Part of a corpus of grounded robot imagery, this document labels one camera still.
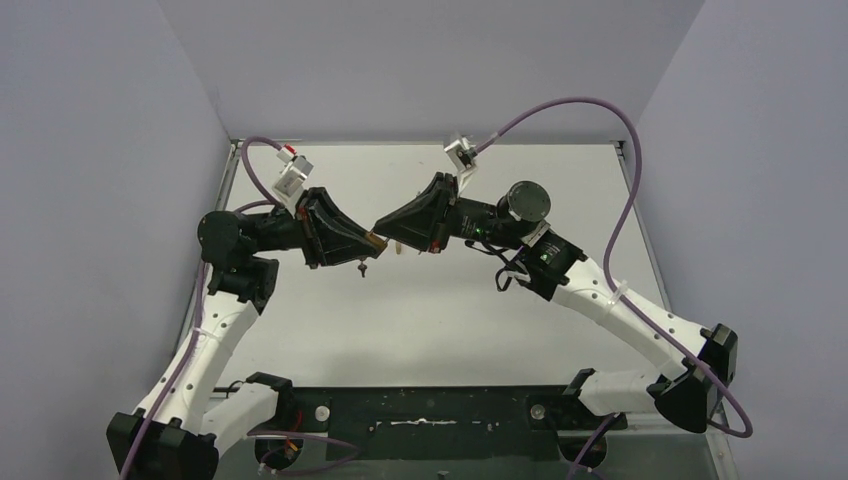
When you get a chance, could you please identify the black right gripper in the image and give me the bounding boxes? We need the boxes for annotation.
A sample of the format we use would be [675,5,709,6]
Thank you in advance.
[373,175,522,258]

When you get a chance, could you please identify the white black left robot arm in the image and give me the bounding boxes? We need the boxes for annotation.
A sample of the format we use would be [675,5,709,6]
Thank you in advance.
[106,187,386,479]

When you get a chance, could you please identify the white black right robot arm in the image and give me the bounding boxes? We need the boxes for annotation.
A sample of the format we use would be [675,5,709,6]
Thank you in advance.
[374,173,738,433]

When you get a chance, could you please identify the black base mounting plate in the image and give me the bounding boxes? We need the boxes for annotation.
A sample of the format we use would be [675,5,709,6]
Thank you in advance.
[251,385,609,474]

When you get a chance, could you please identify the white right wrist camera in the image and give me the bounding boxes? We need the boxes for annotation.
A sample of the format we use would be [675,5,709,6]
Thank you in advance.
[443,134,478,194]

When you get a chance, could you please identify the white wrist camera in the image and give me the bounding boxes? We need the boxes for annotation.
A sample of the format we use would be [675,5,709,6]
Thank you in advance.
[443,134,478,194]
[272,144,314,212]

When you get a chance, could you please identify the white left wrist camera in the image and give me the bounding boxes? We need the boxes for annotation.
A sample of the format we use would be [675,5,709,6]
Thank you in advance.
[272,144,314,212]

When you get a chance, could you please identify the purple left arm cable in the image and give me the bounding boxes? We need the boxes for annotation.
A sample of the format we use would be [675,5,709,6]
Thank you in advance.
[117,135,286,480]

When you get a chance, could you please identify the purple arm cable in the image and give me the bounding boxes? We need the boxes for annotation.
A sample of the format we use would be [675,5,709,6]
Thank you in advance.
[473,97,755,480]
[117,135,286,480]

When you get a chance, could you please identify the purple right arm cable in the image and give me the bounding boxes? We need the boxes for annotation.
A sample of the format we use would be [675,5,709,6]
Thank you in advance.
[473,97,755,480]

